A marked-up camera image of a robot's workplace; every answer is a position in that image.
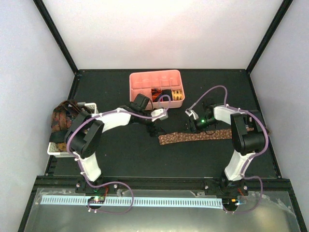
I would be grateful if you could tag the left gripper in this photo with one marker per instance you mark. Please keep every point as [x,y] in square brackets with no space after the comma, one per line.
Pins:
[152,133]

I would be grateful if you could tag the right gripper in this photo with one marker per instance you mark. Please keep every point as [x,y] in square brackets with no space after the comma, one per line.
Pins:
[202,130]

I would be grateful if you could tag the brown floral tie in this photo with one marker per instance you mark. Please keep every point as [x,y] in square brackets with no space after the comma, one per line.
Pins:
[177,137]

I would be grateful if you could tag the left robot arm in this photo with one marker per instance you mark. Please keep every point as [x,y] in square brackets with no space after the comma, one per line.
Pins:
[84,135]

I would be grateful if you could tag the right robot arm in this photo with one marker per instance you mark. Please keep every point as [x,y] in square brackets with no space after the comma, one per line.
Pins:
[249,138]

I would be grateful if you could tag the pile of dark ties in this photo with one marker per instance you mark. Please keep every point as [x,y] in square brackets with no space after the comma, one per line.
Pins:
[61,120]

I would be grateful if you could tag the orange black rolled tie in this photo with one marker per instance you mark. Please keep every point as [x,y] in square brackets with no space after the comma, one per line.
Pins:
[156,94]

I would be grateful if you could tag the yellow black rolled tie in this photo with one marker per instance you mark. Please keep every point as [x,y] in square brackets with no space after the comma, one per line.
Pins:
[177,95]

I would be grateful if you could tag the pink divided organizer box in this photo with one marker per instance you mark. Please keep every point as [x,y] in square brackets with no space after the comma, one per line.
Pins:
[143,82]

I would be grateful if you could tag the white basket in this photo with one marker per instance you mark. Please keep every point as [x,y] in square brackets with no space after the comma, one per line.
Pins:
[52,150]

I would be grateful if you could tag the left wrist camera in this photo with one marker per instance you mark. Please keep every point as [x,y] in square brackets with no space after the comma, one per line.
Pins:
[160,114]

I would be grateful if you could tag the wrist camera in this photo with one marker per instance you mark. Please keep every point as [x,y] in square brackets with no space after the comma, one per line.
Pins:
[160,114]
[191,113]

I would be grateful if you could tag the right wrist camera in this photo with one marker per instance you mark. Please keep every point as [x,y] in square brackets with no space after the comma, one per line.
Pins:
[191,113]

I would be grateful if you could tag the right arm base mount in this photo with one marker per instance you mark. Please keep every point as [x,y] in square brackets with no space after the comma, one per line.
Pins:
[232,193]

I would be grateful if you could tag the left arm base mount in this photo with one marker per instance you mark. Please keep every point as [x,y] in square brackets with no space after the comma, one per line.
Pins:
[96,188]

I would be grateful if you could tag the light blue slotted cable duct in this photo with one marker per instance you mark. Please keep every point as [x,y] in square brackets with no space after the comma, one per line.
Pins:
[212,203]

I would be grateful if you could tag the right black frame post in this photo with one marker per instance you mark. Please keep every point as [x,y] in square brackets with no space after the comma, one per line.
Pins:
[282,10]

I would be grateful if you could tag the black frame post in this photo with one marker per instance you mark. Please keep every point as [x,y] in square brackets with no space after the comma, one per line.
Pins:
[282,10]
[56,35]

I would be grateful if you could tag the left black frame post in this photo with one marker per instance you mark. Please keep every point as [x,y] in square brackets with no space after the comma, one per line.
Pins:
[56,35]

